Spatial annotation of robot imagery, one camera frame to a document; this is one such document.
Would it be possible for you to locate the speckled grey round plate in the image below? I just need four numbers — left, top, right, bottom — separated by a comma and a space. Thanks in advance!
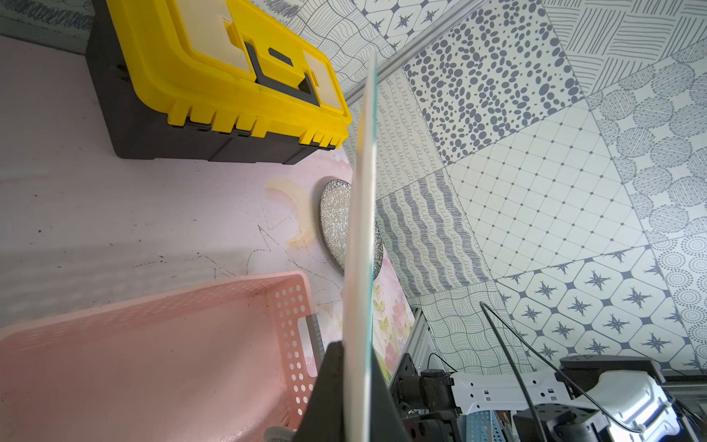
319, 179, 351, 273

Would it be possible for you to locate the green white striped plate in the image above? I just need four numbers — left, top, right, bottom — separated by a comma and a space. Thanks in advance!
344, 56, 377, 441

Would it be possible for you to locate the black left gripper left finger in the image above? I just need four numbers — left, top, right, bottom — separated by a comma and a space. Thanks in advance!
293, 342, 345, 442

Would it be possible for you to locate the yellow and black toolbox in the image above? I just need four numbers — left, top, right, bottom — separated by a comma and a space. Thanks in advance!
86, 1, 352, 165

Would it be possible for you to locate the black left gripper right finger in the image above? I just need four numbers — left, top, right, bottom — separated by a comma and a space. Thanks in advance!
369, 353, 410, 442

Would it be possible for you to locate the right black power cable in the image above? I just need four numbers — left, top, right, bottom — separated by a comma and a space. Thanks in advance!
479, 300, 647, 442

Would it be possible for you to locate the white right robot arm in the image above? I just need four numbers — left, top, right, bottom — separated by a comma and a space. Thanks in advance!
390, 355, 697, 441

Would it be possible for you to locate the pink perforated plastic basket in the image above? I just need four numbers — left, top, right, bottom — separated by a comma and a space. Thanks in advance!
1, 271, 321, 441

